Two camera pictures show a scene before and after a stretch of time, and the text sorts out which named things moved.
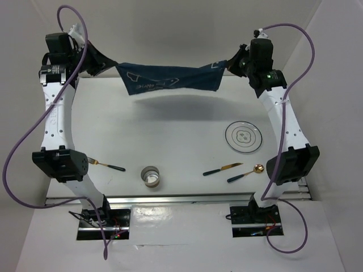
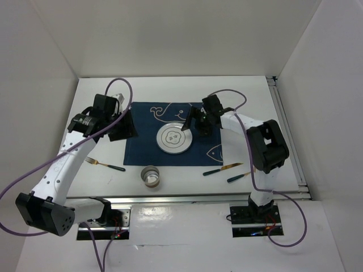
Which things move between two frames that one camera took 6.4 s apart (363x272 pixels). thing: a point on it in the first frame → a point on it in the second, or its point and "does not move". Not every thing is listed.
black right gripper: x=233 y=61 → x=205 y=131
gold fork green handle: x=96 y=162 does not move
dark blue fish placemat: x=139 y=78 → x=143 y=150
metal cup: x=150 y=175 does not move
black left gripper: x=100 y=61 → x=128 y=130
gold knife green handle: x=211 y=171 does not move
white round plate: x=243 y=136 → x=171 y=139
